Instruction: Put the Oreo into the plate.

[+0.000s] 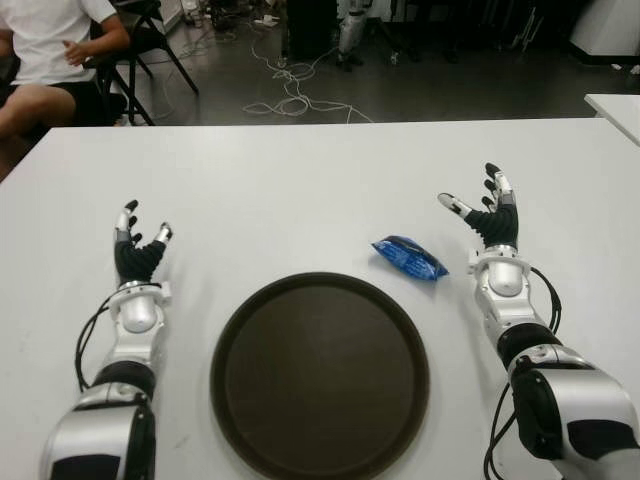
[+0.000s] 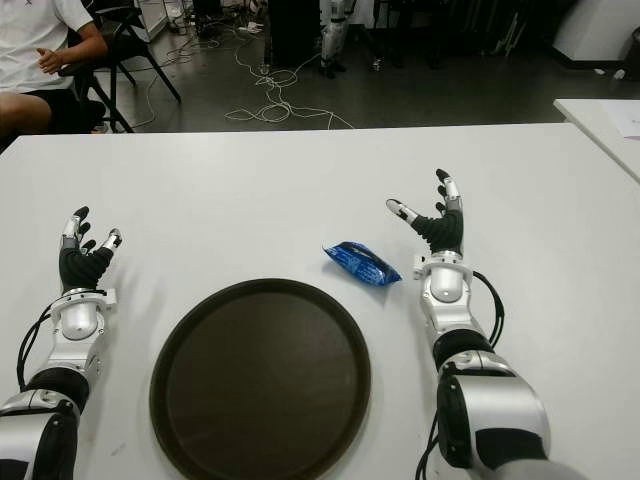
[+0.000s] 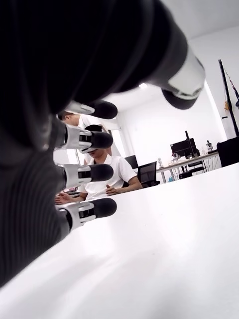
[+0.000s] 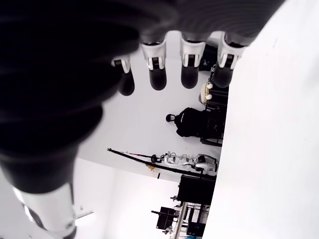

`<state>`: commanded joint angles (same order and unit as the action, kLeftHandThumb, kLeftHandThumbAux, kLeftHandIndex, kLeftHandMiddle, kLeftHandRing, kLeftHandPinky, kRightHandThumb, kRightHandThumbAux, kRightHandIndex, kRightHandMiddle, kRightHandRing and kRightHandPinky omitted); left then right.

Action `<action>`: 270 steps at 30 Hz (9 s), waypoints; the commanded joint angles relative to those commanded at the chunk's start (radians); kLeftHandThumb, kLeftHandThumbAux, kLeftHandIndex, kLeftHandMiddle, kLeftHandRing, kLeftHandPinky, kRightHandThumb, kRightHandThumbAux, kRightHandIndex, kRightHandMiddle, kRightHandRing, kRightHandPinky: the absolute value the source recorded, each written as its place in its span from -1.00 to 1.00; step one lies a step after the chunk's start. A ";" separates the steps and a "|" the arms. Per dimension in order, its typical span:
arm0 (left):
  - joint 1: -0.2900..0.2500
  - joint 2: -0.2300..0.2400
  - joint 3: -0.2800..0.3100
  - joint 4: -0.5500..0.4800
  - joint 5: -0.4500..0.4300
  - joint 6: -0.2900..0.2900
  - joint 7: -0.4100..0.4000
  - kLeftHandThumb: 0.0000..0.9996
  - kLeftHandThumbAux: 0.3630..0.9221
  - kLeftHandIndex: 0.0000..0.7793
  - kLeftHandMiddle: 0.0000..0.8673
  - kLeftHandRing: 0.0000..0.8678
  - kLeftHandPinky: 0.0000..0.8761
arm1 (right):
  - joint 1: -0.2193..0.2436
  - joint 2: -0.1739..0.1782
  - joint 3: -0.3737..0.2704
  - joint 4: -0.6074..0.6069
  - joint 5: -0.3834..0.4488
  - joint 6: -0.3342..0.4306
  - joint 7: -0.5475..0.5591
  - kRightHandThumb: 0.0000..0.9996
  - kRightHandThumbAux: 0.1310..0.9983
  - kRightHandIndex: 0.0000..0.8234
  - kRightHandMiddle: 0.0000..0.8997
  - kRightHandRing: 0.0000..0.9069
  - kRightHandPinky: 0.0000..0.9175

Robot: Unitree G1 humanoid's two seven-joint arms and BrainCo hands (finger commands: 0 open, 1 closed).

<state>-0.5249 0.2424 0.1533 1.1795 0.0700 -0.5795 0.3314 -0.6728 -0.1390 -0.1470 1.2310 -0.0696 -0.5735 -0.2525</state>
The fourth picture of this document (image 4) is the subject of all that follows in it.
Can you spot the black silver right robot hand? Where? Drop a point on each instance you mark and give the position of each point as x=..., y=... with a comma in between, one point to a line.
x=54, y=74

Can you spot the small orange object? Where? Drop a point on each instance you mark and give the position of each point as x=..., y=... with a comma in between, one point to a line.
x=150, y=168

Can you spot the long black boom pole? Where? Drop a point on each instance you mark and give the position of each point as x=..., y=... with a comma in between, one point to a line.
x=162, y=167

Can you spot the black backpack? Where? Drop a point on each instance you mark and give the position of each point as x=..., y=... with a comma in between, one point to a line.
x=189, y=122

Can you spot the silver humanoid robot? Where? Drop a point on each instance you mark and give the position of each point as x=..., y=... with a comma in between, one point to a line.
x=174, y=160

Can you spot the white round object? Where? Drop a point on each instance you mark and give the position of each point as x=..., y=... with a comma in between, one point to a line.
x=204, y=93

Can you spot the black metal rack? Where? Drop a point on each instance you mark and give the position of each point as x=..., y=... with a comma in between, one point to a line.
x=216, y=129

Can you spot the black equipment stand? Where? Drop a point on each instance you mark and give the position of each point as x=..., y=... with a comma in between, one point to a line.
x=164, y=219

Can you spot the black cabinet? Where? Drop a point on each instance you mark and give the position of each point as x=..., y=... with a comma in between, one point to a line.
x=197, y=189

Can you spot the silver aluminium frame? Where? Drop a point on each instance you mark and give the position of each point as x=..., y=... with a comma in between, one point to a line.
x=180, y=219

